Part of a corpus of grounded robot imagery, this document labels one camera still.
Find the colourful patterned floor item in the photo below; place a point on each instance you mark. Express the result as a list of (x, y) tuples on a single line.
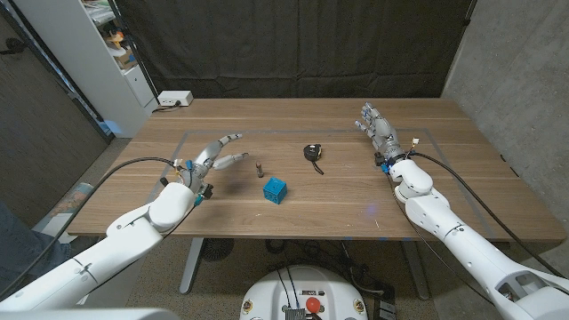
[(73, 197)]

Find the grey table leg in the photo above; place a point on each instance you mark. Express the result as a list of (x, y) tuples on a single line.
[(415, 271), (191, 266)]

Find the cardboard box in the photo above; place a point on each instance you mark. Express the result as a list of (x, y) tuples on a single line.
[(126, 58)]

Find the yellow toy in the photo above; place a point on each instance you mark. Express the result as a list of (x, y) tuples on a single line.
[(116, 39)]

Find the brown lipstick tube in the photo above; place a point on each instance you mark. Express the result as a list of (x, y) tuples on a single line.
[(259, 169)]

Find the black measuring tape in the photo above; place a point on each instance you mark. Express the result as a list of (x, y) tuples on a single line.
[(312, 152)]

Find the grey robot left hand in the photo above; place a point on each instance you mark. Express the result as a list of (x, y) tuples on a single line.
[(204, 162)]

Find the person leg in jeans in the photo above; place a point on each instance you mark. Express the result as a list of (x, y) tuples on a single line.
[(18, 249)]

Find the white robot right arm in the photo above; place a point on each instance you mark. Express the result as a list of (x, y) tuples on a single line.
[(471, 249)]

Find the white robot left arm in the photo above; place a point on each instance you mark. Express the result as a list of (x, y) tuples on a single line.
[(111, 249)]

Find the black curtain backdrop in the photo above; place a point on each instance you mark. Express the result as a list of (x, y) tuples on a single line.
[(302, 44)]

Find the red emergency stop button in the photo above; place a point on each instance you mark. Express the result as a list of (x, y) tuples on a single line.
[(313, 304)]

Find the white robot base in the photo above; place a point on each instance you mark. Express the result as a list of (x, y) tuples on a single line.
[(275, 293)]

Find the blue lattice block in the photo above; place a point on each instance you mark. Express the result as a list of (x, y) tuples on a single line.
[(274, 190)]

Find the white power strip box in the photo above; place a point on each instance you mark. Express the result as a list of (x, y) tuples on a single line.
[(175, 98)]

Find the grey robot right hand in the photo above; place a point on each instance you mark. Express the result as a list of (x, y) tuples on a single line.
[(382, 131)]

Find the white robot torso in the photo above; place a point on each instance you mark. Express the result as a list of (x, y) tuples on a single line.
[(89, 314)]

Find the white shelf cabinet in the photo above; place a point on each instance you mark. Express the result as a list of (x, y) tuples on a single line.
[(75, 53)]

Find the black round fan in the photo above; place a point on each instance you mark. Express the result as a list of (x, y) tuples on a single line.
[(216, 249)]

